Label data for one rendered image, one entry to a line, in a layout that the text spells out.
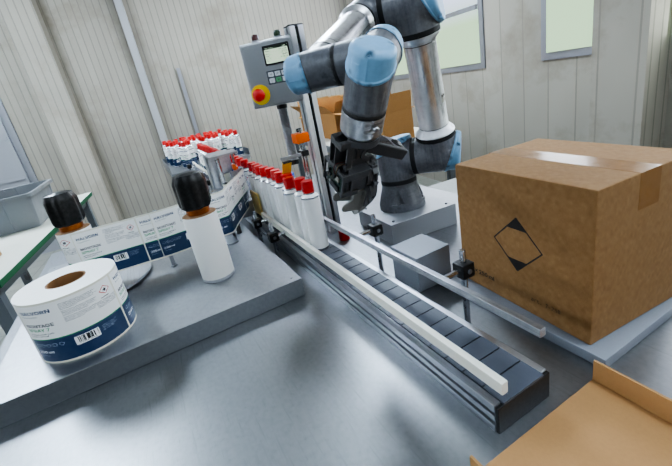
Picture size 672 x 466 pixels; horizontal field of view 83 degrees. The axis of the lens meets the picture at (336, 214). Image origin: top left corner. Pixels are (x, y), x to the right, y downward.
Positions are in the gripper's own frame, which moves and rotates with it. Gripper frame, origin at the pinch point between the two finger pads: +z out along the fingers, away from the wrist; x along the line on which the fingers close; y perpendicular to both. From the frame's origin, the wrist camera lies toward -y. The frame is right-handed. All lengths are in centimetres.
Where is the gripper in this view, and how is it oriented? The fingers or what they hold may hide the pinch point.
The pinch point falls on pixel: (357, 207)
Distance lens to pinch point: 82.8
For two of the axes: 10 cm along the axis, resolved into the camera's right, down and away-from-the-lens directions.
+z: -0.8, 6.9, 7.2
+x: 5.0, 6.5, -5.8
